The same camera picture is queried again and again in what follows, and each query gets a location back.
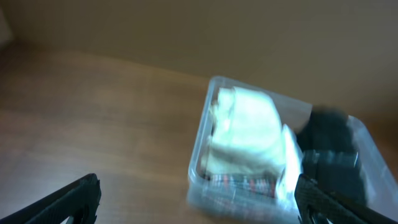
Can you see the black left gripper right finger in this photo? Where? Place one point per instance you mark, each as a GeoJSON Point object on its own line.
{"type": "Point", "coordinates": [312, 200]}

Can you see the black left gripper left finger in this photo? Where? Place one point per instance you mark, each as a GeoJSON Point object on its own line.
{"type": "Point", "coordinates": [75, 203]}

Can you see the white printed t-shirt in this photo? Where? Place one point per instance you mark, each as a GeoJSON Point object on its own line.
{"type": "Point", "coordinates": [293, 167]}

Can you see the black garment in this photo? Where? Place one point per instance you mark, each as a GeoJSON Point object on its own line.
{"type": "Point", "coordinates": [330, 157]}

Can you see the plaid flannel shirt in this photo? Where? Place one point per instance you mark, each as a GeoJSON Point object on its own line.
{"type": "Point", "coordinates": [262, 184]}

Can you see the cream cloth garment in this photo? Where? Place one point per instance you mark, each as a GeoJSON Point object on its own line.
{"type": "Point", "coordinates": [246, 135]}

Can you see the clear plastic storage container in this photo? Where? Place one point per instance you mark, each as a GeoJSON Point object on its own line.
{"type": "Point", "coordinates": [381, 187]}

